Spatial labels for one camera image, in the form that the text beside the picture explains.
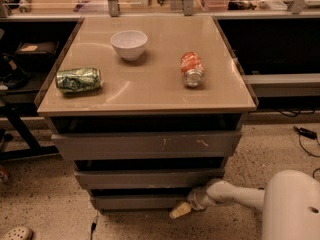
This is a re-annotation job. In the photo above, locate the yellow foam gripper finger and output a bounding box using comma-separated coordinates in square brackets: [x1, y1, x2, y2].
[169, 202, 192, 219]

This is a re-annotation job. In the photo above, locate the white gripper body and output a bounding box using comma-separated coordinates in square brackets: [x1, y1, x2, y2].
[187, 187, 214, 211]

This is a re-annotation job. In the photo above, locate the grey bottom drawer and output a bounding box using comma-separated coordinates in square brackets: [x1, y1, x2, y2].
[90, 194, 186, 211]

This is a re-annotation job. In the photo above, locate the grey drawer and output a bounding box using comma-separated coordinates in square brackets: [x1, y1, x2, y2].
[90, 194, 186, 211]
[75, 168, 225, 190]
[52, 130, 242, 160]

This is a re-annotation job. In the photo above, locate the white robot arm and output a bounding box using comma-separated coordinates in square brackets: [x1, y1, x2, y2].
[169, 170, 320, 240]

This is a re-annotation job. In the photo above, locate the grey middle drawer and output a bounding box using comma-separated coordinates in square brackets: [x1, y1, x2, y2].
[75, 168, 225, 190]

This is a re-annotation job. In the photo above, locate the grey top drawer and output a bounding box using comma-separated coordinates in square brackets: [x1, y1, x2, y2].
[52, 130, 242, 160]

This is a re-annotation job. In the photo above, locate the grey drawer cabinet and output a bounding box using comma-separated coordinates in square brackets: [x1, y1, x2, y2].
[36, 16, 256, 198]

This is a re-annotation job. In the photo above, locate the black power adapter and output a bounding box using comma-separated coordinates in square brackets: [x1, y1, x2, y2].
[293, 126, 317, 140]

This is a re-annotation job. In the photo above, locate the crushed orange can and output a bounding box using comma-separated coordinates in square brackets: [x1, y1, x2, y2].
[181, 52, 205, 88]

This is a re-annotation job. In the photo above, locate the black table leg left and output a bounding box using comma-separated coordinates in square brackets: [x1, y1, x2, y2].
[0, 99, 59, 161]

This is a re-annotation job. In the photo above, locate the white perforated clog shoe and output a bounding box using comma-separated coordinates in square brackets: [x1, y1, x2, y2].
[0, 226, 33, 240]

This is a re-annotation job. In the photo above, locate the white bowl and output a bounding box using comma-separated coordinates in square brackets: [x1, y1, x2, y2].
[110, 30, 148, 61]

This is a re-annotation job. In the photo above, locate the crushed green can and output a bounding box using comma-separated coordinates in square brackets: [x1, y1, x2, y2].
[55, 68, 102, 94]

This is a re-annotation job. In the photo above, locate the black bag on shelf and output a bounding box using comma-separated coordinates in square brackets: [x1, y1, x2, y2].
[15, 41, 59, 72]

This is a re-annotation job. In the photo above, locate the black cable on floor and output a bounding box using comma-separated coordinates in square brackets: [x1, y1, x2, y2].
[89, 210, 100, 240]

